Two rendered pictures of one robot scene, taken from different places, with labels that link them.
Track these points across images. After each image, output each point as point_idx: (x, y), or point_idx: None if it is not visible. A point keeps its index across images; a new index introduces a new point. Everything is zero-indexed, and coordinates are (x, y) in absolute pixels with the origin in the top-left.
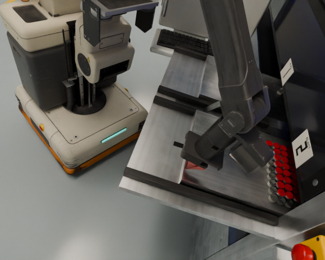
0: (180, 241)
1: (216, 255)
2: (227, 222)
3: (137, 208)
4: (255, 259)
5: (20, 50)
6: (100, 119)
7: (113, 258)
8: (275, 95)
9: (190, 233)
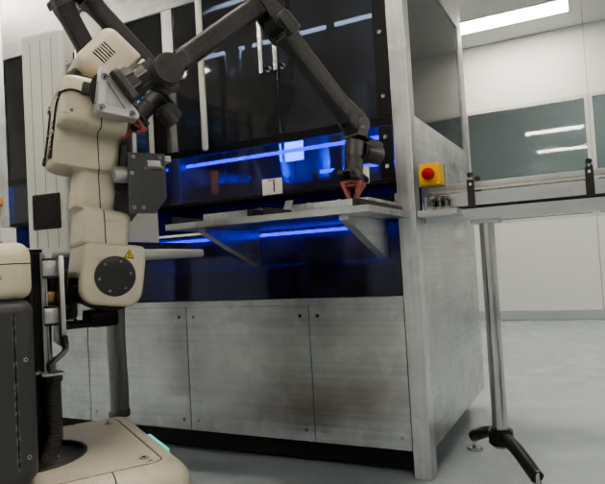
0: (366, 476)
1: (408, 326)
2: (399, 210)
3: None
4: (420, 253)
5: None
6: (112, 442)
7: None
8: None
9: (355, 470)
